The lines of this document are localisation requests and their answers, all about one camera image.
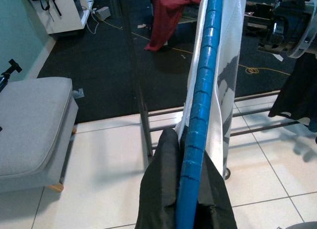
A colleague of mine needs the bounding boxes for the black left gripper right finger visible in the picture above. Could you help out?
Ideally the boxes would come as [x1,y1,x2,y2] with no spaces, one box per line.
[195,154,238,229]

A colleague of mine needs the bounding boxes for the grey cushioned ottoman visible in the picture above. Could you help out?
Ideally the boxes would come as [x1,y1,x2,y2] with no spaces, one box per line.
[0,77,79,192]

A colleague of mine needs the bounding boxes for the grey power adapter box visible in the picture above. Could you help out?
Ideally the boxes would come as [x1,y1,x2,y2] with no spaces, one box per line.
[95,6,111,21]

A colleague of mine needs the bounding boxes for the black floor mat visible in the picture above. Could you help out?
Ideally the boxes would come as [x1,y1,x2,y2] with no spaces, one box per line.
[37,0,317,125]

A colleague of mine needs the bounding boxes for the red cloth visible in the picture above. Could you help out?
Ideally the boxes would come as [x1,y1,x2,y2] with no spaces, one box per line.
[144,0,206,52]

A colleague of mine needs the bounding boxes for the black printed t-shirt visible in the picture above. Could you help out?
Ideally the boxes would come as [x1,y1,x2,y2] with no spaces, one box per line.
[268,52,317,133]

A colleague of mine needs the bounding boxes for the blue plastic hanger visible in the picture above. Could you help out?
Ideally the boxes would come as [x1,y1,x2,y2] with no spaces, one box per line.
[174,0,226,229]

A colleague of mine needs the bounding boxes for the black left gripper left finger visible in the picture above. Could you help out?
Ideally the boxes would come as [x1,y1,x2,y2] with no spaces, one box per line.
[135,128,184,229]

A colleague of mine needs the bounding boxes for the yellow cable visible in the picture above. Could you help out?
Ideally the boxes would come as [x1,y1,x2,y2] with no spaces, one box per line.
[104,18,290,76]

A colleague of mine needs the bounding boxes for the black metal clothes rack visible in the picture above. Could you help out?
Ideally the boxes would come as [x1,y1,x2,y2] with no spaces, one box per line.
[116,0,308,182]

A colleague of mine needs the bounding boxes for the white shelf unit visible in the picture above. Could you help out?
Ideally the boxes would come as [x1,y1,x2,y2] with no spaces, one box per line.
[23,0,97,37]

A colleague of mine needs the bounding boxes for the black exercise bench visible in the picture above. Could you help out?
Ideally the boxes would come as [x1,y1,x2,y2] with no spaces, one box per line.
[244,1,275,38]

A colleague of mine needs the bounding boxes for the white printed garment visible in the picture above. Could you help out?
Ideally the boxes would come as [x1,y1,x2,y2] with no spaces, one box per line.
[174,0,247,180]

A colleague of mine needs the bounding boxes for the black tripod stick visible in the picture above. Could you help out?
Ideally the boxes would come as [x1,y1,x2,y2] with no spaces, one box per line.
[0,58,23,93]

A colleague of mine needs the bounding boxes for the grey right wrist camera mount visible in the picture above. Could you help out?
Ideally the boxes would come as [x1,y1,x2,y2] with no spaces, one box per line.
[287,0,317,59]

